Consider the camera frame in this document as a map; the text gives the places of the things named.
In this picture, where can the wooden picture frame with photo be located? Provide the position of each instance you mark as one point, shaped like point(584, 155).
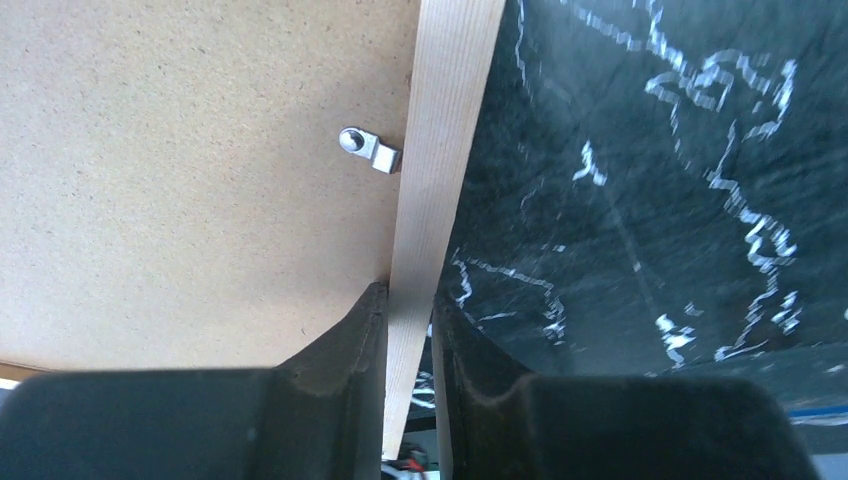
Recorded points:
point(214, 183)

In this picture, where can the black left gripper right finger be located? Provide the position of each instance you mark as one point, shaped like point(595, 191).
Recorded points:
point(498, 419)

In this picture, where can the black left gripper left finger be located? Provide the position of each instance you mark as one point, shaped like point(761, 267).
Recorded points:
point(318, 415)

